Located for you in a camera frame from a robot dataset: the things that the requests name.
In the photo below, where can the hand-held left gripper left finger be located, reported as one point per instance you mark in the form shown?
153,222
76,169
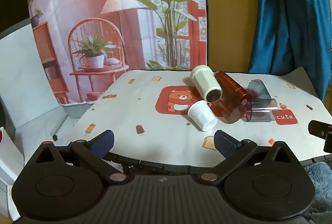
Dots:
102,144

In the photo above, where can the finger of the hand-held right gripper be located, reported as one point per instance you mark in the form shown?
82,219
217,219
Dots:
320,129

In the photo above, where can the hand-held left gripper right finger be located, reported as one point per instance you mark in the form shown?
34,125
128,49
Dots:
225,144

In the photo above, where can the small white cup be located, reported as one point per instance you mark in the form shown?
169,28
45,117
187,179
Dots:
201,113

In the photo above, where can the dark red translucent cup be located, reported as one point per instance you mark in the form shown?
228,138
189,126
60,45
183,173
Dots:
225,109

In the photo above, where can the clear translucent cup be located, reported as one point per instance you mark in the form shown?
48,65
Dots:
262,112

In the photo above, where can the grey translucent cup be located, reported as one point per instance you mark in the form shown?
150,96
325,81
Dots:
259,87

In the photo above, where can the tall cream cup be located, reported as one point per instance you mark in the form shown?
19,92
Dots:
205,79

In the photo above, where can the grey stand leg black foot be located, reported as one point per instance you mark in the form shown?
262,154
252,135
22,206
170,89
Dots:
60,126

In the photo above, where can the white printed tablecloth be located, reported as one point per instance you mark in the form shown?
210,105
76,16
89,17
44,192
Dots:
145,115

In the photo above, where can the blue fluffy towel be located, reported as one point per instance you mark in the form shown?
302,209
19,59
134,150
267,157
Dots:
321,185

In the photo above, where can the white box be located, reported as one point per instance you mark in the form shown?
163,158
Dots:
9,161

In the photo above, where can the white board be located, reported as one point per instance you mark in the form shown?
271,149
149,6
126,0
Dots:
23,78

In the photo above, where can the blue curtain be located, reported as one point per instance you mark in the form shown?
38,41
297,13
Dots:
290,18

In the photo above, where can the printed room scene backdrop cloth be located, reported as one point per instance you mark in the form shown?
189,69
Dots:
103,18

